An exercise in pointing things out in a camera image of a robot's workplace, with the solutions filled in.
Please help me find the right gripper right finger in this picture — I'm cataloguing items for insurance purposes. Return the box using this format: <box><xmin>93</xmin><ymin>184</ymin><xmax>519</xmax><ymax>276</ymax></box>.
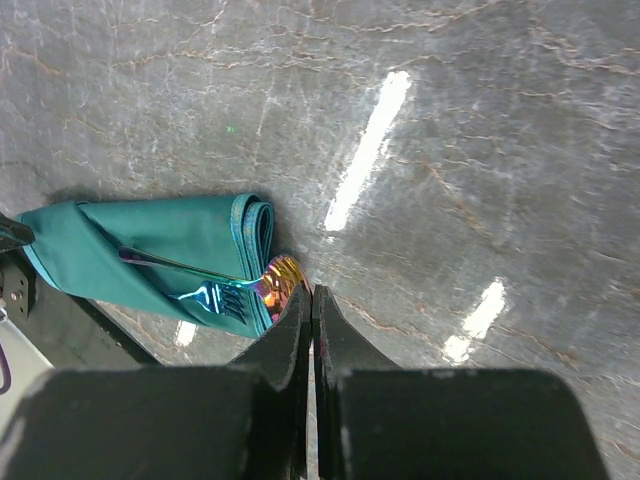
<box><xmin>312</xmin><ymin>285</ymin><xmax>399</xmax><ymax>479</ymax></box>

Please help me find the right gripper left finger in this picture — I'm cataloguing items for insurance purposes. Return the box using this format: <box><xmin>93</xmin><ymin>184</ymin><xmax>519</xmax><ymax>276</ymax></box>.
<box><xmin>230</xmin><ymin>286</ymin><xmax>312</xmax><ymax>479</ymax></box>

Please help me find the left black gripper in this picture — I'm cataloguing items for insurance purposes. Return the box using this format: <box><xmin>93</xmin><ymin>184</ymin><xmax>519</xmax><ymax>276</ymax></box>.
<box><xmin>0</xmin><ymin>214</ymin><xmax>37</xmax><ymax>320</ymax></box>

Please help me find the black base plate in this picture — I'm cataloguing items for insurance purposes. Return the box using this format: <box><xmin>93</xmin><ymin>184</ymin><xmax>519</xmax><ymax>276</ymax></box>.
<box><xmin>29</xmin><ymin>284</ymin><xmax>160</xmax><ymax>369</ymax></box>

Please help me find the teal satin napkin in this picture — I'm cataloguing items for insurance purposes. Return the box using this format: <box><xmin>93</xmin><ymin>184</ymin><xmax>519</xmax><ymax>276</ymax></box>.
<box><xmin>18</xmin><ymin>194</ymin><xmax>274</xmax><ymax>339</ymax></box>

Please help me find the iridescent pink spoon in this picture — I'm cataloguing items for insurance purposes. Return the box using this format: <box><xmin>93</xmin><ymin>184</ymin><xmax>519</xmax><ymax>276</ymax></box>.
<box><xmin>118</xmin><ymin>247</ymin><xmax>310</xmax><ymax>322</ymax></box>

